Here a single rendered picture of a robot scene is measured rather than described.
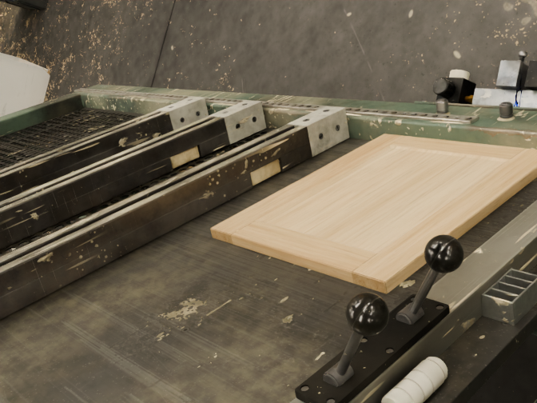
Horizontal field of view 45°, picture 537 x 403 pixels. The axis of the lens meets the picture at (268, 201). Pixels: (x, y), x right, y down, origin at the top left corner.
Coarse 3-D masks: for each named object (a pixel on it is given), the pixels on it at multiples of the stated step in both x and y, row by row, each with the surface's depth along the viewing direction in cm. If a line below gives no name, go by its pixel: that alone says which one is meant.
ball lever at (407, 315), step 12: (432, 240) 64; (444, 240) 63; (456, 240) 63; (432, 252) 63; (444, 252) 62; (456, 252) 63; (432, 264) 63; (444, 264) 63; (456, 264) 63; (432, 276) 66; (420, 288) 68; (420, 300) 69; (408, 312) 70; (420, 312) 71; (408, 324) 70
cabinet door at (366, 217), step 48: (384, 144) 134; (432, 144) 128; (480, 144) 123; (288, 192) 120; (336, 192) 116; (384, 192) 112; (432, 192) 108; (480, 192) 104; (240, 240) 106; (288, 240) 101; (336, 240) 99; (384, 240) 96; (384, 288) 85
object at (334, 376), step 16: (352, 304) 56; (368, 304) 56; (384, 304) 56; (352, 320) 56; (368, 320) 55; (384, 320) 56; (352, 336) 59; (352, 352) 61; (336, 368) 64; (336, 384) 63
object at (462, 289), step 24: (528, 216) 89; (504, 240) 84; (528, 240) 83; (480, 264) 80; (504, 264) 79; (528, 264) 83; (432, 288) 77; (456, 288) 76; (480, 288) 76; (456, 312) 73; (480, 312) 77; (432, 336) 70; (456, 336) 74; (408, 360) 68; (384, 384) 66
